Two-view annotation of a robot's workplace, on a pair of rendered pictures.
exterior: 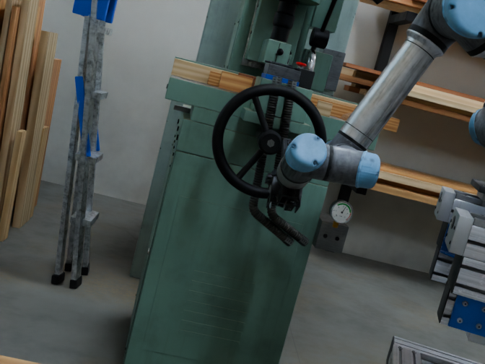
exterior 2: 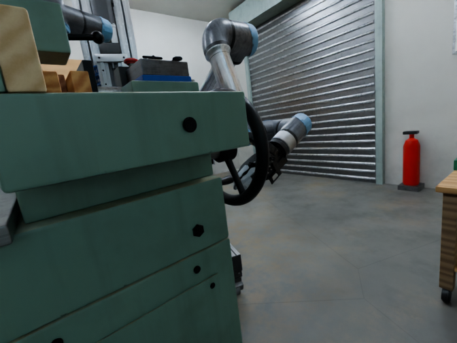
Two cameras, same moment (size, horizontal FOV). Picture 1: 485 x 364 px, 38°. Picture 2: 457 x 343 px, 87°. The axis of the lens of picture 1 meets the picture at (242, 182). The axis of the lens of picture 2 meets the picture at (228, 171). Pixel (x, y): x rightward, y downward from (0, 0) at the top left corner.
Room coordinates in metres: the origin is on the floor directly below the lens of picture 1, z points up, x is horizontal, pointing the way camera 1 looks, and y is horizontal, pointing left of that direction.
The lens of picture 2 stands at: (2.08, 0.48, 0.86)
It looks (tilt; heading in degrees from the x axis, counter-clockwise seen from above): 10 degrees down; 239
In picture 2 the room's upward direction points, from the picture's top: 7 degrees counter-clockwise
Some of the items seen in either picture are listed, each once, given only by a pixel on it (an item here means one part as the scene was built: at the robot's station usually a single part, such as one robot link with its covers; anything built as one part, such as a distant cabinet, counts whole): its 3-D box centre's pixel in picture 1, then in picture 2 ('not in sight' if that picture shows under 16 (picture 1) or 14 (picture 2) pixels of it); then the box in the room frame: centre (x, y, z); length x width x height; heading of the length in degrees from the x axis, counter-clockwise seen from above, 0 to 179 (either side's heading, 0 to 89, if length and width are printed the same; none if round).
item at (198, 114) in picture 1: (258, 126); (100, 167); (2.06, -0.01, 0.82); 0.40 x 0.21 x 0.04; 97
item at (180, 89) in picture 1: (271, 113); (119, 136); (2.01, -0.03, 0.87); 0.61 x 0.30 x 0.06; 97
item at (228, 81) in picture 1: (262, 89); (71, 107); (2.08, 0.01, 0.92); 0.25 x 0.02 x 0.05; 97
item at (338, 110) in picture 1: (304, 102); (41, 120); (2.13, -0.12, 0.92); 0.59 x 0.02 x 0.04; 97
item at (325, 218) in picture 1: (328, 232); not in sight; (2.01, -0.28, 0.58); 0.12 x 0.08 x 0.08; 7
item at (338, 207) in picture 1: (339, 214); not in sight; (1.94, -0.28, 0.65); 0.06 x 0.04 x 0.08; 97
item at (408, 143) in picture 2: not in sight; (411, 160); (-0.77, -0.64, 0.30); 0.19 x 0.18 x 0.60; 5
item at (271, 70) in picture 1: (289, 73); (151, 75); (1.93, -0.05, 0.99); 0.13 x 0.11 x 0.06; 97
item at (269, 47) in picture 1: (274, 56); (7, 37); (2.14, 0.00, 1.03); 0.14 x 0.07 x 0.09; 7
